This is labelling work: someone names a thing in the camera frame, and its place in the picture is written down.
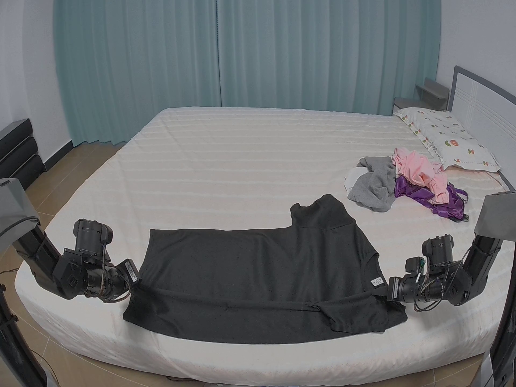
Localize black cable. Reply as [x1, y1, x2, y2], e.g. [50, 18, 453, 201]
[412, 299, 442, 313]
[99, 254, 131, 304]

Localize black chest of drawers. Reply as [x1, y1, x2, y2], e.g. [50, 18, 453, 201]
[0, 118, 46, 190]

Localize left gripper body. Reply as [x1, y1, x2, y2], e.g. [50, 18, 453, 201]
[105, 259, 142, 302]

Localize bed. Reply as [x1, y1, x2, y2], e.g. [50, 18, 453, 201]
[14, 65, 516, 382]

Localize grey garment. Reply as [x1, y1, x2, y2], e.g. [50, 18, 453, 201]
[347, 156, 397, 212]

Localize black T-shirt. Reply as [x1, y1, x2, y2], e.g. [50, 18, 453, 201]
[123, 194, 408, 343]

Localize purple garment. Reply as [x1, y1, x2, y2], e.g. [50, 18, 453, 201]
[394, 176, 469, 221]

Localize grey bedside table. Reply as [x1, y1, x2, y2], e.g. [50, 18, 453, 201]
[393, 77, 449, 115]

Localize white printed pillow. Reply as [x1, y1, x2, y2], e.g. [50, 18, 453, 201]
[393, 106, 501, 172]

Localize pink garment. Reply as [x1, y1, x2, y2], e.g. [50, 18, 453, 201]
[392, 147, 449, 205]

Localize white garment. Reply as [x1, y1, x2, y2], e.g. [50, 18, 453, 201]
[343, 167, 365, 192]

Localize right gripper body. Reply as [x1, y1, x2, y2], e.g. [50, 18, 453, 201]
[387, 276, 423, 304]

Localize blue-green curtain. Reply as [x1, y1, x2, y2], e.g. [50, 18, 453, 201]
[52, 0, 440, 146]

